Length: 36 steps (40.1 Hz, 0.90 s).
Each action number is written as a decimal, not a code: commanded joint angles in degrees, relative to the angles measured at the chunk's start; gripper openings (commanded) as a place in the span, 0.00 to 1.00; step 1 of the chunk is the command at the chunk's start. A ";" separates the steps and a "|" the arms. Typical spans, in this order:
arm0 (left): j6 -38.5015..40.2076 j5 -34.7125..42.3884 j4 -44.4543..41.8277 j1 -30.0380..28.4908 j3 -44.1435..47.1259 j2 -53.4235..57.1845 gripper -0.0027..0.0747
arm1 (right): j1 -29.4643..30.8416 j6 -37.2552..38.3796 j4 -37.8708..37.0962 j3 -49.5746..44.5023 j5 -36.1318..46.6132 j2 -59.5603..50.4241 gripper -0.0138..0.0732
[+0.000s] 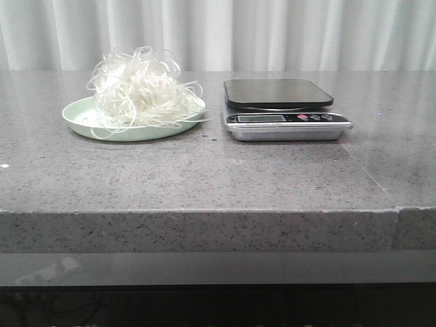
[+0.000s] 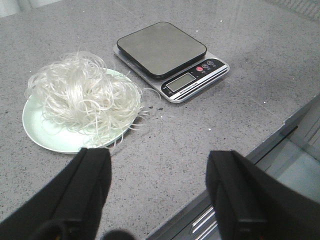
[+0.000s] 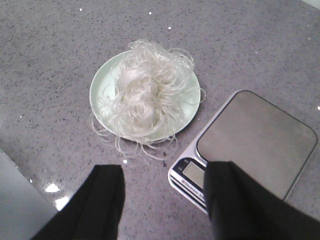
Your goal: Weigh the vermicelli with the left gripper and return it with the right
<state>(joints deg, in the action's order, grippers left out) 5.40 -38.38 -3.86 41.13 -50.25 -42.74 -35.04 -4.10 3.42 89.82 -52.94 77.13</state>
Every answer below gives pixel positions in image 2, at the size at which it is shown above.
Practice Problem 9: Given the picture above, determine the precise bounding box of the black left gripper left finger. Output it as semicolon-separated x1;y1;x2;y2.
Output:
0;148;112;240

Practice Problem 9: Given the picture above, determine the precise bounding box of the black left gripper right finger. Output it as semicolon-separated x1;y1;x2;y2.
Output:
205;150;320;240

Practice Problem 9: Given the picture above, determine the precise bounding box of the white vermicelli noodle bundle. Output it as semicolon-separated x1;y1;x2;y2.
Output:
24;48;161;151

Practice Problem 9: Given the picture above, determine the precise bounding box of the light green round plate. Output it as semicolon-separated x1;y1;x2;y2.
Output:
22;68;141;154

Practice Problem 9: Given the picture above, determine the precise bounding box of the black silver kitchen scale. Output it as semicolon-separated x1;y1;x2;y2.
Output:
113;22;230;104

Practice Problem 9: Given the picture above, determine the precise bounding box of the white pleated curtain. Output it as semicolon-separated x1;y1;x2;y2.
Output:
0;0;60;18

